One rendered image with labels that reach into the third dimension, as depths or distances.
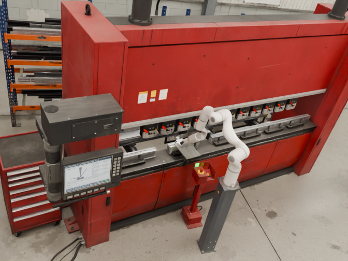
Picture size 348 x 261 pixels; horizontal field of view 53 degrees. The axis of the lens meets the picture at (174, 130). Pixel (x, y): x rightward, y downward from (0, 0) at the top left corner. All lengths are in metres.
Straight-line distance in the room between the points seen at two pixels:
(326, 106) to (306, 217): 1.49
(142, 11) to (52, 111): 1.07
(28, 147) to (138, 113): 1.12
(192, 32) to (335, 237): 3.21
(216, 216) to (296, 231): 1.44
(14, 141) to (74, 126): 1.44
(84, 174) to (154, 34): 1.22
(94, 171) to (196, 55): 1.39
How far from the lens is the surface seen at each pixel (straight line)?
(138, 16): 2.90
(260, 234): 4.55
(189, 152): 3.70
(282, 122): 4.79
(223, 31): 3.29
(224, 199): 3.51
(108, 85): 2.70
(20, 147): 3.64
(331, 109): 5.05
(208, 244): 4.03
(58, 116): 2.34
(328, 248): 4.87
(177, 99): 3.39
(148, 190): 3.88
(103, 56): 2.57
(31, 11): 7.48
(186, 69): 3.25
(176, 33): 3.00
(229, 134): 3.20
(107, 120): 2.42
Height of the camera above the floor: 3.28
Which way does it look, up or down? 35 degrees down
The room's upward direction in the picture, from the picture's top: 12 degrees clockwise
